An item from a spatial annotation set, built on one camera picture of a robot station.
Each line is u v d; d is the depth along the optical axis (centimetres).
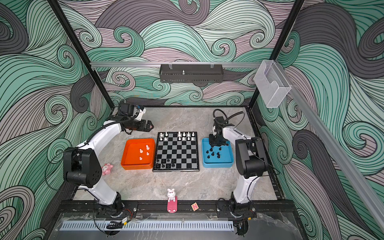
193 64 95
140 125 80
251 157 50
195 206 73
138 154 93
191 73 100
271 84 80
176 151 92
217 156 92
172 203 74
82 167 45
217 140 83
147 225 70
